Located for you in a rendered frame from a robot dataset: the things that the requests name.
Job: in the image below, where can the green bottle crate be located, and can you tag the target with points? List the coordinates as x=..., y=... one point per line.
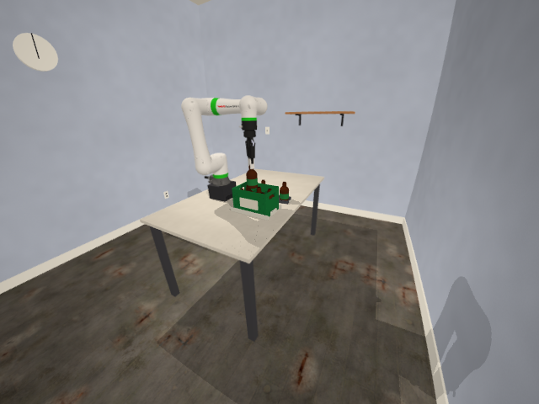
x=256, y=202

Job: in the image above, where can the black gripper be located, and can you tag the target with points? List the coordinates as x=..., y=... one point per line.
x=250, y=147

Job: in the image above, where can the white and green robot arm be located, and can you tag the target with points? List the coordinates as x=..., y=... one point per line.
x=193, y=108

